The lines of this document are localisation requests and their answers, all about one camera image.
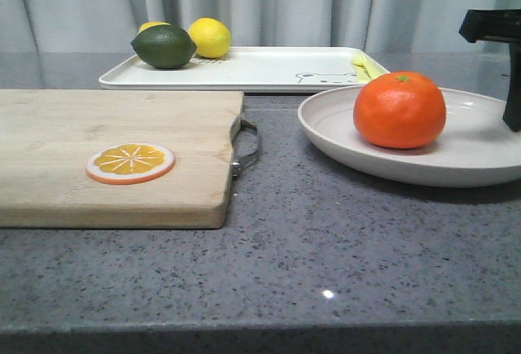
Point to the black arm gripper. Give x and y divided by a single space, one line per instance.
500 26

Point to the beige round plate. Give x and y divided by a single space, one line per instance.
476 148

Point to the orange mandarin fruit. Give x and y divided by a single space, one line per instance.
400 110

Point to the white rectangular tray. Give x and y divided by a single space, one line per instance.
251 69

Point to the grey curtain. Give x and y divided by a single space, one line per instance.
376 26

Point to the yellow lemon right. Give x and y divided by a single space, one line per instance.
212 38

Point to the yellow lemon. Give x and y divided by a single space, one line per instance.
212 38
151 24

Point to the green lime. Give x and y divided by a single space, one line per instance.
164 46

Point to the yellow lemon left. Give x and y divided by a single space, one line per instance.
151 24

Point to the orange slice toy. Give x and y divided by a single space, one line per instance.
130 163

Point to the wooden cutting board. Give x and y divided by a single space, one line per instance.
48 136

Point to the metal cutting board handle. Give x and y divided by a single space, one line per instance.
246 147

